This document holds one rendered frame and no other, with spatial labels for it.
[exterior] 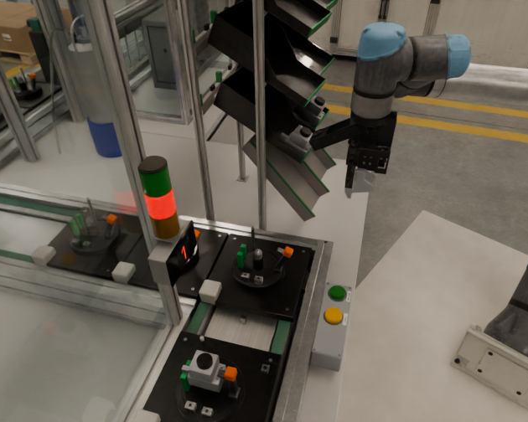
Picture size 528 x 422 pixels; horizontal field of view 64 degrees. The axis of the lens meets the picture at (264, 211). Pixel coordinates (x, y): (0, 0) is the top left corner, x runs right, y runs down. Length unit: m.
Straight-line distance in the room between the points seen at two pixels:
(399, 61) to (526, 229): 2.41
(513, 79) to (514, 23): 3.89
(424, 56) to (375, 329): 0.69
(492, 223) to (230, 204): 1.96
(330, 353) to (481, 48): 4.26
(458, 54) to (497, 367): 0.68
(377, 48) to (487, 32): 4.17
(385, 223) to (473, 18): 2.65
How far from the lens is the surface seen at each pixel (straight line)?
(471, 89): 0.99
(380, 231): 2.73
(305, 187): 1.29
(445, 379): 1.15
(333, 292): 1.09
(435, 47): 0.82
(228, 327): 1.09
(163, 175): 0.73
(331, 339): 1.02
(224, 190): 1.57
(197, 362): 0.84
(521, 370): 1.10
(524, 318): 1.08
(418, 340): 1.19
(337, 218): 1.46
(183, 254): 0.86
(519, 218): 3.15
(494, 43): 4.95
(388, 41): 0.76
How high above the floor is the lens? 1.81
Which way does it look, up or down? 41 degrees down
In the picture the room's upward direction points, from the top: 1 degrees counter-clockwise
